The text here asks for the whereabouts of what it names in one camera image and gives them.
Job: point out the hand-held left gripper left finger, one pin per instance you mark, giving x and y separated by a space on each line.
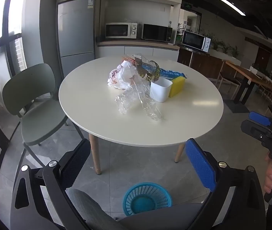
74 163

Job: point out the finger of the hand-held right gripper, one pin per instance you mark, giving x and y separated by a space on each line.
251 128
259 118

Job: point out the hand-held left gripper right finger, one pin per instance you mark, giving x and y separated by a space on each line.
200 165

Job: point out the blue plastic basket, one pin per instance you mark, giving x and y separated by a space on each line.
147 203

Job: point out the clear plastic wrap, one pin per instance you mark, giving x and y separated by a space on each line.
147 105

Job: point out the yellow sponge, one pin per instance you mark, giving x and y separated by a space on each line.
177 87

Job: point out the white plastic cup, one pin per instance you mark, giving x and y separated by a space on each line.
159 91

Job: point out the blue snack packet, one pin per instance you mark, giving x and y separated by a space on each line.
171 73

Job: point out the white plastic bag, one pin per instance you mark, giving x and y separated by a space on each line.
121 76

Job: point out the brown green snack wrapper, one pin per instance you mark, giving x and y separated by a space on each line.
156 73

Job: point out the orange snack wrapper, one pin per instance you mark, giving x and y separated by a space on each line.
126 58

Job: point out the clear plastic bag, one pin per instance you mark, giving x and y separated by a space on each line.
140 58

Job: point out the round white table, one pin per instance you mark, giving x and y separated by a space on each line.
90 95

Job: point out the row of green plants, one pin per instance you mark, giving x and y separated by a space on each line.
224 45

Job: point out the dark wood sideboard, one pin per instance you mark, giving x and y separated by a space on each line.
198 61

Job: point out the green plastic chair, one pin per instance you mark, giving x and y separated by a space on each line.
30 81

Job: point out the white microwave oven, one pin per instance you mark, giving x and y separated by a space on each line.
193 40

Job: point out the ceiling light strip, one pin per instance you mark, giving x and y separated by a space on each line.
229 4

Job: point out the kitchen counter with cabinets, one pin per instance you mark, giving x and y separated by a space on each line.
131 49

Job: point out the grey refrigerator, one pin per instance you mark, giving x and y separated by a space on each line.
76 33

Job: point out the green exit sign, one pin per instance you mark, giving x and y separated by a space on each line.
187 5

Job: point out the black microwave oven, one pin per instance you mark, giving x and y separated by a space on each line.
155 32

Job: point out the silver microwave oven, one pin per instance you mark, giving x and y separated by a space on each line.
116 30

